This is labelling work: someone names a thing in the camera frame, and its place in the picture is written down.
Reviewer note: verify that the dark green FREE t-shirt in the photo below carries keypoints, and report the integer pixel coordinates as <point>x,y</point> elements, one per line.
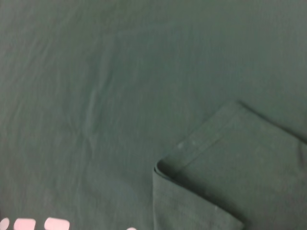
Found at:
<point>120,95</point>

